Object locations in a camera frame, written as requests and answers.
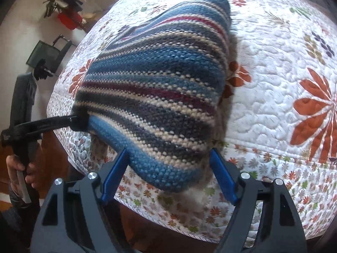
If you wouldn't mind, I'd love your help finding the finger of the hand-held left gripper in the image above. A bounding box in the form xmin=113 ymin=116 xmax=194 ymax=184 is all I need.
xmin=31 ymin=113 xmax=91 ymax=138

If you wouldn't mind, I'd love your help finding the floral quilted bed cover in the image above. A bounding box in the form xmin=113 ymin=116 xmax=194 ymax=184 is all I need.
xmin=46 ymin=0 xmax=337 ymax=249

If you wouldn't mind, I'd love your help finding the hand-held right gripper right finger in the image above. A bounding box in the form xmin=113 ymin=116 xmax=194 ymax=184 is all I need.
xmin=210 ymin=148 xmax=308 ymax=253

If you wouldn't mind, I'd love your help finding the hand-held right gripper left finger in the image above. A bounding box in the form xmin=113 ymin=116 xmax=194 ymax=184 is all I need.
xmin=32 ymin=148 xmax=130 ymax=253

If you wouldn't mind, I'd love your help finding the striped knit sweater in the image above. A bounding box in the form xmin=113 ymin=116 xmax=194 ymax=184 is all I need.
xmin=72 ymin=0 xmax=239 ymax=193

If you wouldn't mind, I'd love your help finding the person's left hand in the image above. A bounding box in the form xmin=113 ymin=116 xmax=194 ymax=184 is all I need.
xmin=6 ymin=154 xmax=39 ymax=191

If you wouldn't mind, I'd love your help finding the black chair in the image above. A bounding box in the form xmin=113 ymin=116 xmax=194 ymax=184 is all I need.
xmin=26 ymin=34 xmax=77 ymax=81

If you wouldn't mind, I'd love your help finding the red container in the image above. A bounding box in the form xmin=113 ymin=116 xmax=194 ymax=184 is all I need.
xmin=57 ymin=12 xmax=84 ymax=31

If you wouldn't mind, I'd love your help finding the person's left forearm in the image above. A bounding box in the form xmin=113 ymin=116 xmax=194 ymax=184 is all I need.
xmin=7 ymin=182 xmax=40 ymax=232

